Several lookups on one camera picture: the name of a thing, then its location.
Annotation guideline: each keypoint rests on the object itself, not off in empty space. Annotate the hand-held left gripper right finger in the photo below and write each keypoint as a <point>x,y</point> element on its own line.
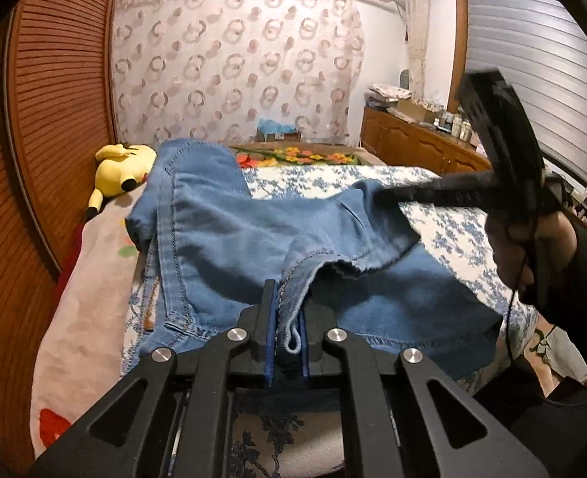
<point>303,353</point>

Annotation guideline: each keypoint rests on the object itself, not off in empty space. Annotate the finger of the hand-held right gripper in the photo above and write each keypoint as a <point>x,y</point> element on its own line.
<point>438,193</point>

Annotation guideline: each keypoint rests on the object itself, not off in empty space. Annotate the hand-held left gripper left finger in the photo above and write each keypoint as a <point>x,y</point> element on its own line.
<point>271,338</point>

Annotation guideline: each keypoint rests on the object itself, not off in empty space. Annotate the blue denim pants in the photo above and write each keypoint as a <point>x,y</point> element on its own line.
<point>224,239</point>

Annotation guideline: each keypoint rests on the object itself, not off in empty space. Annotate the person's right forearm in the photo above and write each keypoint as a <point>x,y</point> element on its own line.
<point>582,298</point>

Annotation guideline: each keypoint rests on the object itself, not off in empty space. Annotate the person's right hand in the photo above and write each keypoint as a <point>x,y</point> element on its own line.
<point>510,244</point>

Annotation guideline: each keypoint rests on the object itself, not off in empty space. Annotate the blue and white floral sheet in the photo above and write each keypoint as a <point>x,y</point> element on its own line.
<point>453,239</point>

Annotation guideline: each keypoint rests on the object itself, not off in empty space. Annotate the group of small bottles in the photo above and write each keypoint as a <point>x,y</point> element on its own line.
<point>453,127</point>

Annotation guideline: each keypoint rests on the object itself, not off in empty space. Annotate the wooden sideboard cabinet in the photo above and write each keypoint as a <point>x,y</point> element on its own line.
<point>413,144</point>

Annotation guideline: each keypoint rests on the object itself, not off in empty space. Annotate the grey window shutter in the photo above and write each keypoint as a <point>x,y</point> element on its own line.
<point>547,59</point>

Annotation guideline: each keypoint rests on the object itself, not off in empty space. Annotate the open cardboard box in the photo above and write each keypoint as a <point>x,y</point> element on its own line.
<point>413,109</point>

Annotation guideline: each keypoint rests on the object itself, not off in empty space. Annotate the stack of printed cloths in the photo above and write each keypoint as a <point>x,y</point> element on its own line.
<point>388,92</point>

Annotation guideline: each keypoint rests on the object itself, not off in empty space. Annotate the cardboard box with blue contents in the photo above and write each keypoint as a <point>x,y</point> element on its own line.
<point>278,135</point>

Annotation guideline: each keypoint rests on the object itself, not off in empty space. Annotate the yellow plush toy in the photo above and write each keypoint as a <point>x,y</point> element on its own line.
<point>119,169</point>

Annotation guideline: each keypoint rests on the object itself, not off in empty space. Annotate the circle-patterned sheer curtain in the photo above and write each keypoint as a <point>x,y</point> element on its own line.
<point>234,59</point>

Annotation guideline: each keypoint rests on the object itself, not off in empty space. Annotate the person's dark clothing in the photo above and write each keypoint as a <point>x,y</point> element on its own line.
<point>562,438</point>

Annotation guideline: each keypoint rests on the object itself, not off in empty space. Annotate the wooden louvered wardrobe door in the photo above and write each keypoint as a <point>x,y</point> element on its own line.
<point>49,109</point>

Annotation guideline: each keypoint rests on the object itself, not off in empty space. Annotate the wrapped wall pipe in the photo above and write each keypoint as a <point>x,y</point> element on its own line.
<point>415,35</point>

